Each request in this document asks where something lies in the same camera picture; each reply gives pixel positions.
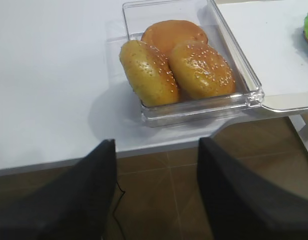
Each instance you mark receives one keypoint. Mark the white metal baking tray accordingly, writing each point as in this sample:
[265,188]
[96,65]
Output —
[276,62]

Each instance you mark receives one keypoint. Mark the white parchment paper sheet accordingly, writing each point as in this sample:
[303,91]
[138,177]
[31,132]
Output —
[271,47]

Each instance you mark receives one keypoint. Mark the clear plastic bun container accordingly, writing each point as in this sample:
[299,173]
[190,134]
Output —
[139,15]

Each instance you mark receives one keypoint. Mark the sesame bun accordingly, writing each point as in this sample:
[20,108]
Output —
[148,73]
[201,71]

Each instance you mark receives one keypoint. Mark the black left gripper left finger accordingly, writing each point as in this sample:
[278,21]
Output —
[74,206]

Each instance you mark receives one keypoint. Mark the plain brown bun bottom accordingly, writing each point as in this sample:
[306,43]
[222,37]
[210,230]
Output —
[165,35]

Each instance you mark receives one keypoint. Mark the right sesame bun top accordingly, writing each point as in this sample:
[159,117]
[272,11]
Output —
[201,71]

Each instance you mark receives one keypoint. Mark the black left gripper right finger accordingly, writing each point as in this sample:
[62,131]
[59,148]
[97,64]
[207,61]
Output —
[241,205]

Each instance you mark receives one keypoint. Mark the left sesame bun top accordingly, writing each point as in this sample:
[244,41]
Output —
[148,73]

